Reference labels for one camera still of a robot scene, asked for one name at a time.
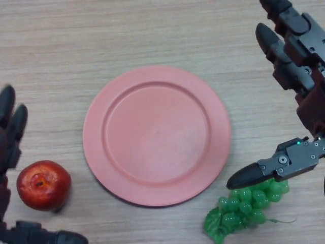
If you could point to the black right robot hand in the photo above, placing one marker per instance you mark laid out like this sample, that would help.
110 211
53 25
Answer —
304 76

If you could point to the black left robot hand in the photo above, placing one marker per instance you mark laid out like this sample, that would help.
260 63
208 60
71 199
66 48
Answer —
12 132

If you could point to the red apple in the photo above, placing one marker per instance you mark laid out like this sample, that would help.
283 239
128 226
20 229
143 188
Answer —
43 188

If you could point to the pink round plate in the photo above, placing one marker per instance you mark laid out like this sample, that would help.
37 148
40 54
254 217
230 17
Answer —
157 127

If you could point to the green plastic grape bunch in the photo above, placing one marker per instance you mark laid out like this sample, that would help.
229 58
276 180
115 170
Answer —
238 216

